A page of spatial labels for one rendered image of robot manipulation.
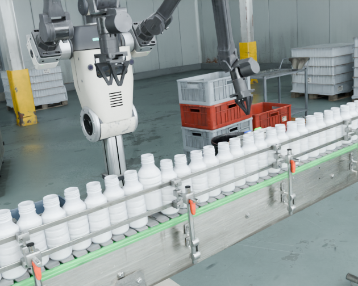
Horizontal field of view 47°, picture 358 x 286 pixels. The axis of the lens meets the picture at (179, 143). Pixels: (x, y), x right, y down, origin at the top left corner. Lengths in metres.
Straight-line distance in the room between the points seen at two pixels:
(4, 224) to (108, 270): 0.31
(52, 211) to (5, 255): 0.14
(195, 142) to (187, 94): 0.45
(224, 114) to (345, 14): 9.25
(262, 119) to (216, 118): 0.76
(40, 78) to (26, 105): 1.95
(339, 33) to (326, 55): 4.48
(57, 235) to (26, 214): 0.09
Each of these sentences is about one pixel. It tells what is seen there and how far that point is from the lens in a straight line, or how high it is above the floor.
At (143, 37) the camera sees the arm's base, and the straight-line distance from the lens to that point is 1.90.
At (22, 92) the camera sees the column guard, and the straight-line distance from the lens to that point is 8.81.
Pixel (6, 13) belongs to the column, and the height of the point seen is 2.17.
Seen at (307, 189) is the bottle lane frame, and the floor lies 0.89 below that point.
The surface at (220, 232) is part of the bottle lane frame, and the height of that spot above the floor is 0.89.
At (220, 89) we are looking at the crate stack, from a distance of 3.74.
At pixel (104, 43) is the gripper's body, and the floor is 1.52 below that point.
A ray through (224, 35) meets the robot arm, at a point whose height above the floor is 1.50.
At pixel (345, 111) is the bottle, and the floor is 1.14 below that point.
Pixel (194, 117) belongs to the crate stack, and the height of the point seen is 0.77.
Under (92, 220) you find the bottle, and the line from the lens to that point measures 1.15.
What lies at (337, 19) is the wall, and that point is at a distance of 12.89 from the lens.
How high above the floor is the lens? 1.54
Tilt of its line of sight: 15 degrees down
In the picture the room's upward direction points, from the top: 5 degrees counter-clockwise
